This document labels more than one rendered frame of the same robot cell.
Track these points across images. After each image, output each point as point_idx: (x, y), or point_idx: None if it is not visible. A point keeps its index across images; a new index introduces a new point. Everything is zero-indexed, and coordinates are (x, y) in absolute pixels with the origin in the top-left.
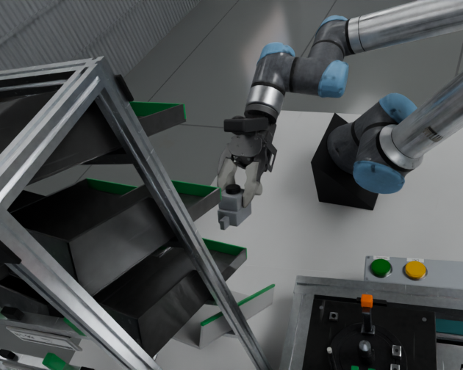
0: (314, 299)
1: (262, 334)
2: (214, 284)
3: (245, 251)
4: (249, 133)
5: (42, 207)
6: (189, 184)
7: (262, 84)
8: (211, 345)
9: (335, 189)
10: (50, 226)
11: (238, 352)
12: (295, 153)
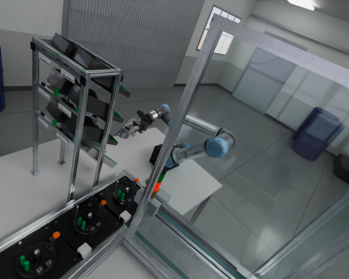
0: (124, 176)
1: (102, 179)
2: (104, 137)
3: (117, 143)
4: (142, 119)
5: None
6: (117, 114)
7: (155, 110)
8: (84, 171)
9: (155, 159)
10: None
11: (90, 177)
12: (154, 145)
